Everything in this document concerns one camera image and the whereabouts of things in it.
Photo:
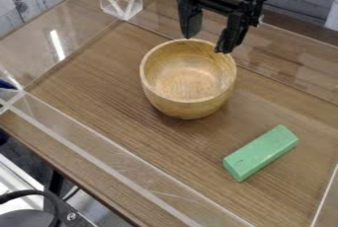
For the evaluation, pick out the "black table leg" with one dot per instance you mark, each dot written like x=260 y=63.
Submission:
x=56 y=183

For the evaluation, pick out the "green rectangular block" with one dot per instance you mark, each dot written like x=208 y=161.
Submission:
x=258 y=153

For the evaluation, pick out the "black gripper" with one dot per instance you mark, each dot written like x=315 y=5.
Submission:
x=243 y=12

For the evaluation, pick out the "wooden brown bowl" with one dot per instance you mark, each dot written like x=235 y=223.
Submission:
x=187 y=79

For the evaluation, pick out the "clear acrylic enclosure wall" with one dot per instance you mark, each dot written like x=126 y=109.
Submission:
x=151 y=166

